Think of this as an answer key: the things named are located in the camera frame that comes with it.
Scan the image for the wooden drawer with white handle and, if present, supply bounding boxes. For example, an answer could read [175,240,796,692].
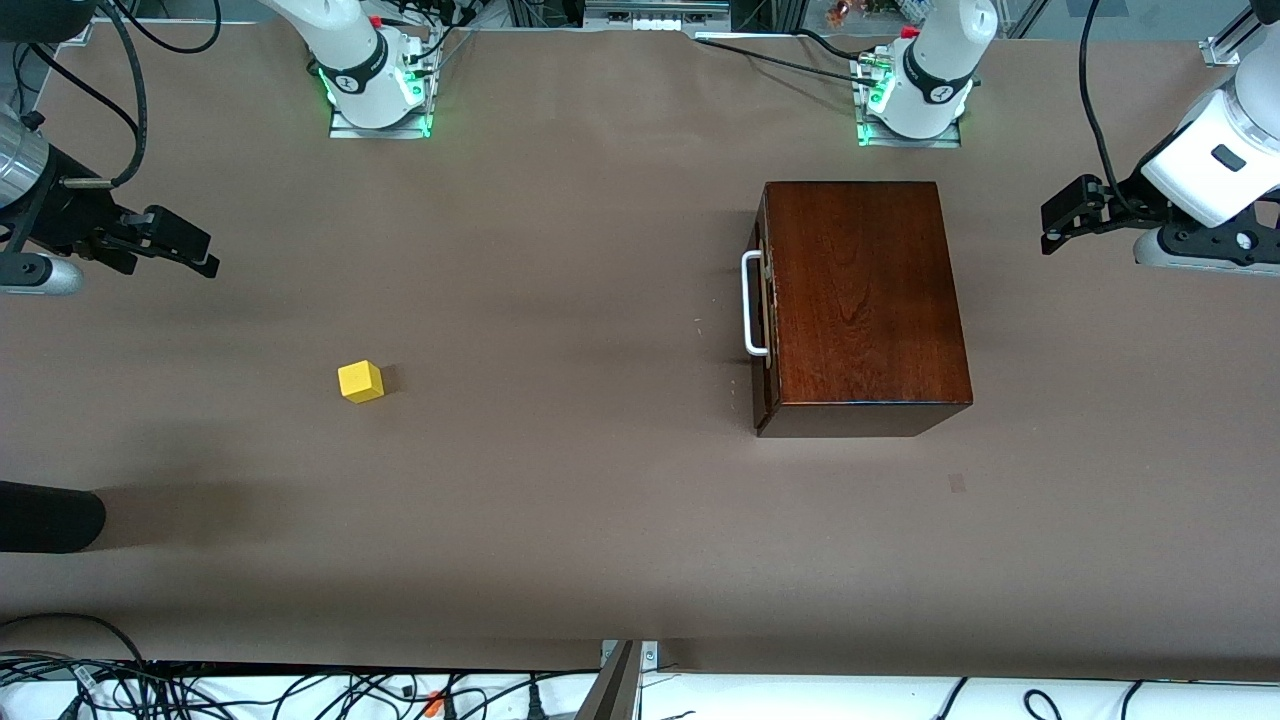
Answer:
[741,192,781,433]

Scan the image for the thick black arched cable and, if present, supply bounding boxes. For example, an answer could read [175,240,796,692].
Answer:
[0,611,153,667]

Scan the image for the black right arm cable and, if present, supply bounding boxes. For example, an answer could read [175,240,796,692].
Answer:
[10,0,223,191]

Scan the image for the black cable on table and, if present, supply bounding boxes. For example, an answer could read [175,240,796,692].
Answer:
[695,28,891,86]

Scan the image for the grey power strip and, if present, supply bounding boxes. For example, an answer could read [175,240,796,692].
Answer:
[583,0,733,33]

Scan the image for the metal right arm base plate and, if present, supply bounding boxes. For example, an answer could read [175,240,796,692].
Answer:
[328,98,434,140]

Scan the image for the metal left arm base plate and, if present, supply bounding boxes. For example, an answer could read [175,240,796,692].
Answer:
[855,60,963,149]

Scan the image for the yellow wooden block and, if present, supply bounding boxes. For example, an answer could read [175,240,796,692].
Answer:
[338,360,386,405]

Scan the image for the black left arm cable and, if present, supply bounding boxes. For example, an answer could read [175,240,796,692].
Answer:
[1078,0,1143,217]

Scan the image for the metal mount post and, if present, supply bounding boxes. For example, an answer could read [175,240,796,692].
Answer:
[575,638,661,720]

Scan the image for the black cable with plug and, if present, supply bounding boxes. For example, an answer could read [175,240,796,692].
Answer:
[440,668,601,720]

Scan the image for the dark brown wooden cabinet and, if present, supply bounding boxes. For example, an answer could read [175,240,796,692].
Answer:
[752,180,974,439]

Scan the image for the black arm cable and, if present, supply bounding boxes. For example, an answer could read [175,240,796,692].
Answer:
[10,0,223,191]
[1078,0,1143,217]

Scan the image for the black cylindrical object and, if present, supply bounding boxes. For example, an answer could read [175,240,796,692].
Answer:
[0,480,107,554]

